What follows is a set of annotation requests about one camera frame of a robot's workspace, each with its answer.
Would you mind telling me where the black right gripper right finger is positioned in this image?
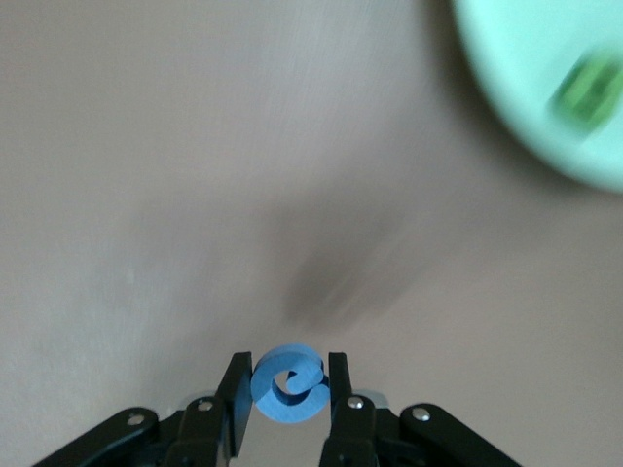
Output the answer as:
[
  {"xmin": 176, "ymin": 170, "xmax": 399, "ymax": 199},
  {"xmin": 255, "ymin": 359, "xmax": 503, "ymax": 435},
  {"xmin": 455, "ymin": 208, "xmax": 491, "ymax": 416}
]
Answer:
[{"xmin": 318, "ymin": 350, "xmax": 525, "ymax": 467}]

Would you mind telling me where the blue letter C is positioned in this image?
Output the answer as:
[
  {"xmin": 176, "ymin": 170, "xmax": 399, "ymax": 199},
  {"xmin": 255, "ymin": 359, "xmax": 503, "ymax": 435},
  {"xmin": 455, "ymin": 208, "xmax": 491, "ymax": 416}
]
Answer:
[{"xmin": 250, "ymin": 343, "xmax": 332, "ymax": 425}]

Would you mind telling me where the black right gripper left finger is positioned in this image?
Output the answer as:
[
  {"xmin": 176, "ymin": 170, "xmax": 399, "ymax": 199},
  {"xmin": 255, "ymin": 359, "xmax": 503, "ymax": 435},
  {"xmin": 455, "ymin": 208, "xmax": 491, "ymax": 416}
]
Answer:
[{"xmin": 31, "ymin": 350, "xmax": 254, "ymax": 467}]

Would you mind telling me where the green letter B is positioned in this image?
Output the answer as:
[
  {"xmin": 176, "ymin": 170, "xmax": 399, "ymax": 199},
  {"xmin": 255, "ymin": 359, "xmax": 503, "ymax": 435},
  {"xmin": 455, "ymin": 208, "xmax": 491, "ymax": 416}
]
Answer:
[{"xmin": 547, "ymin": 48, "xmax": 623, "ymax": 145}]

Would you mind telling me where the light green plate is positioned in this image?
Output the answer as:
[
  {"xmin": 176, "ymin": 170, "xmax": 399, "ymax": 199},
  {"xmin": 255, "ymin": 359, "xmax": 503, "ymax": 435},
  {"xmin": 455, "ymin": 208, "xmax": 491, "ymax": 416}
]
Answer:
[{"xmin": 450, "ymin": 0, "xmax": 623, "ymax": 196}]

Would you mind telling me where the brown table mat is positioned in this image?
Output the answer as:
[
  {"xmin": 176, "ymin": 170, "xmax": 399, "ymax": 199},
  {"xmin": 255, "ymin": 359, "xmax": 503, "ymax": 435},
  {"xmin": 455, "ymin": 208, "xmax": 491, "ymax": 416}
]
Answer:
[{"xmin": 0, "ymin": 0, "xmax": 623, "ymax": 467}]

